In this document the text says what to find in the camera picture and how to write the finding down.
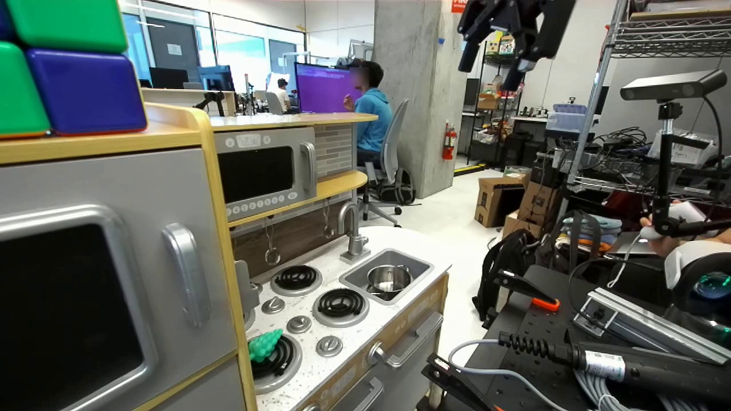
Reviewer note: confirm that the purple monitor screen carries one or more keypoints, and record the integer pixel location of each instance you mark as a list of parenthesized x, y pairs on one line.
[(324, 89)]

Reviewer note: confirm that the white VR controller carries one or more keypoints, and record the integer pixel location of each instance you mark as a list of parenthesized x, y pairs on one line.
[(701, 278)]

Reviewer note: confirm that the grey sink basin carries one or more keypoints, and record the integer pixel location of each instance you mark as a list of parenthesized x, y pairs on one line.
[(360, 274)]

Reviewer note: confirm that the toy microwave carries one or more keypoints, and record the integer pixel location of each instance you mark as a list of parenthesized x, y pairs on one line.
[(266, 169)]

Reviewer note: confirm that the toy kitchen play set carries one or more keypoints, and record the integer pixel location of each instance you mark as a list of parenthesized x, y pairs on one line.
[(372, 366)]

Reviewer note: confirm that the front left stove burner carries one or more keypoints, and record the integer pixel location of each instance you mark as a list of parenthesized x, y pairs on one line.
[(279, 366)]

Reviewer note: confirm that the steel pot in sink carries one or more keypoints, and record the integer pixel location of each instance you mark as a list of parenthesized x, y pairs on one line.
[(390, 278)]

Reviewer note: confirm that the aluminium extrusion rail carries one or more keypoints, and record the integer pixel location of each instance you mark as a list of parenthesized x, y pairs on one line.
[(611, 314)]

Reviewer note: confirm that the camera on stand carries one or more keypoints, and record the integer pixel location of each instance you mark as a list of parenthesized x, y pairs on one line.
[(674, 86)]

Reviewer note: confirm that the red fire extinguisher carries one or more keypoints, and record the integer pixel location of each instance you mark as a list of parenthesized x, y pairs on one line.
[(449, 143)]

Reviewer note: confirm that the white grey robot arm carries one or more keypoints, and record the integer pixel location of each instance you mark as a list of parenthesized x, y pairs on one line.
[(537, 28)]

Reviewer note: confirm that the back left stove burner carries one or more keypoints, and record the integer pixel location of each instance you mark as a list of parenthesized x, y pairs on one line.
[(295, 278)]

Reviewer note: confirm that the green toy object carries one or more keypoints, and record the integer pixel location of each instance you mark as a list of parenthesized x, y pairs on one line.
[(263, 345)]

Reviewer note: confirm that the back right stove burner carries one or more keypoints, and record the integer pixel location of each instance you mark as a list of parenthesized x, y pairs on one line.
[(342, 307)]

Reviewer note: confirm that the orange black clamp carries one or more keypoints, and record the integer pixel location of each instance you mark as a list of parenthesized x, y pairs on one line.
[(537, 297)]

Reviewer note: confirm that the silver toy faucet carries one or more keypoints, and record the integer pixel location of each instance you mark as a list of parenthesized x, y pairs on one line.
[(349, 219)]

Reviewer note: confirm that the stove burner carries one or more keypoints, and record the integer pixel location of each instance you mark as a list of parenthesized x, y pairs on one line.
[(295, 278), (342, 307), (279, 366)]

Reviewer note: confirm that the toy oven door upper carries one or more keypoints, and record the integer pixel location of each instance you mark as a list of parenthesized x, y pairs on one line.
[(111, 282)]

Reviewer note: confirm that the cardboard box on floor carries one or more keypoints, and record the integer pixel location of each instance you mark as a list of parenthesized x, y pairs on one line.
[(535, 212)]

